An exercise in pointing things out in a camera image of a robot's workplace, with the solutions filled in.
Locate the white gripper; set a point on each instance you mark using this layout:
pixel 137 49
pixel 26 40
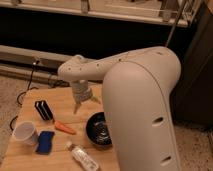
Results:
pixel 82 92

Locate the orange carrot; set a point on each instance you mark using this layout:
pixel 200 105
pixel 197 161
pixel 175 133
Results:
pixel 62 127

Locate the black striped box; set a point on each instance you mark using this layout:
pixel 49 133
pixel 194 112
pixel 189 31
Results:
pixel 43 110

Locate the blue sponge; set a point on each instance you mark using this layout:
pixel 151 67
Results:
pixel 45 142

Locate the white plastic cup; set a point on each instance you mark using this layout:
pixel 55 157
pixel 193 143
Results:
pixel 26 133

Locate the clear plastic bottle white label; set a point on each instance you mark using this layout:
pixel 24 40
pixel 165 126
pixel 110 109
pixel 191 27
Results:
pixel 79 154

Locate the metal rail beam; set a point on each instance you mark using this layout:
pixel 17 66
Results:
pixel 25 58

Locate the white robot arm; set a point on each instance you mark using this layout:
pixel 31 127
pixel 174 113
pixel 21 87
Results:
pixel 136 100

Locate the metal rod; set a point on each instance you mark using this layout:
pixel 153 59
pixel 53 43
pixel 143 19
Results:
pixel 178 16

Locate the dark cabinet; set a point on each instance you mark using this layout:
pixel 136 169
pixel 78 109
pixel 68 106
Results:
pixel 192 99

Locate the black bowl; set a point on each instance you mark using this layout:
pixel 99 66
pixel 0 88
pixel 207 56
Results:
pixel 97 131

